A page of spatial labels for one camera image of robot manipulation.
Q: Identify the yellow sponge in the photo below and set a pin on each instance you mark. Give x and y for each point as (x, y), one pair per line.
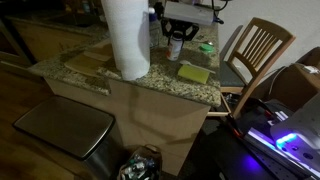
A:
(193, 73)

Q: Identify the white paper towel roll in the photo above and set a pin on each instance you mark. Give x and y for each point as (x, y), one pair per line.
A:
(128, 23)

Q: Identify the wooden cutting board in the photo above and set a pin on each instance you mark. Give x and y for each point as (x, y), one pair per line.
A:
(92, 59)

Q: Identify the wooden chair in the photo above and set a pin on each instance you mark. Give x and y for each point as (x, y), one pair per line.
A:
(258, 48)

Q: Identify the cardboard box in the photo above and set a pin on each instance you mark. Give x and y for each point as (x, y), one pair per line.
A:
(294, 86)

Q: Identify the stainless steel trash can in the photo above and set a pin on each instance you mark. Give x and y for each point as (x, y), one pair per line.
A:
(78, 137)

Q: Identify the bag of recyclables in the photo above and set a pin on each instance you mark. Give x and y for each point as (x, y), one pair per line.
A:
(145, 163)

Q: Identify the white spray can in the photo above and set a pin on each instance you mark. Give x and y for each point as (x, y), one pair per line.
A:
(174, 46)

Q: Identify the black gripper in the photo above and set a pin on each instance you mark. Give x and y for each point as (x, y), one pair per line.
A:
(170, 25)

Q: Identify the white plastic spoon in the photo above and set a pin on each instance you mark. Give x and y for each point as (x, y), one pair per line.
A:
(185, 62)

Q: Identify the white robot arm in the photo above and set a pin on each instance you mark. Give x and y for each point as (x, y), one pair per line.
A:
(259, 46)

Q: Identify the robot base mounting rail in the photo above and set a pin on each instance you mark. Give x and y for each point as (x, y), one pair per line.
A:
(283, 153)

